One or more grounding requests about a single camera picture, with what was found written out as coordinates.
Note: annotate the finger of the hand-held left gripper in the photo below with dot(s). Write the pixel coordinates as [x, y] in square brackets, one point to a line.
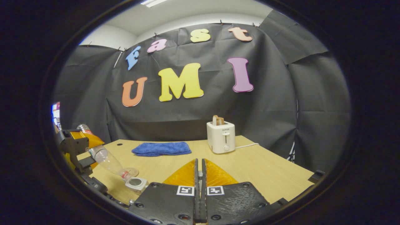
[73, 142]
[87, 162]

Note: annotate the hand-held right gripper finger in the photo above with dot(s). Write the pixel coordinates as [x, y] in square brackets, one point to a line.
[197, 175]
[203, 175]

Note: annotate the white teacup lid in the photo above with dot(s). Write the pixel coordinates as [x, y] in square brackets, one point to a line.
[200, 180]

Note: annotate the clear plastic water bottle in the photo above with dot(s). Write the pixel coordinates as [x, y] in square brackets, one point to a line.
[109, 161]

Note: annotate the round coaster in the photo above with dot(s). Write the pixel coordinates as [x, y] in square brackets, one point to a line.
[134, 171]

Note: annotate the white teacup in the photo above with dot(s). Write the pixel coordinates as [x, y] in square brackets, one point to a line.
[137, 184]

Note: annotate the computer monitor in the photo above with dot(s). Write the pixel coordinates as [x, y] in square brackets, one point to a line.
[56, 114]

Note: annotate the white toaster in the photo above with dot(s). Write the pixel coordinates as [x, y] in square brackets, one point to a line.
[220, 137]

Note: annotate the blue towel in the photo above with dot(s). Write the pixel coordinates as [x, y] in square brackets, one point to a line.
[162, 149]

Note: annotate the toast bread slice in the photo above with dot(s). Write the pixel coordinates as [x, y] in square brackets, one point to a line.
[217, 120]

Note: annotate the black backdrop cloth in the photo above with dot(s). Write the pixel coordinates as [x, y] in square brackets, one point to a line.
[250, 118]

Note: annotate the ceiling light panel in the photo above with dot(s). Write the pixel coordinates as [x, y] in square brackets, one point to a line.
[153, 2]

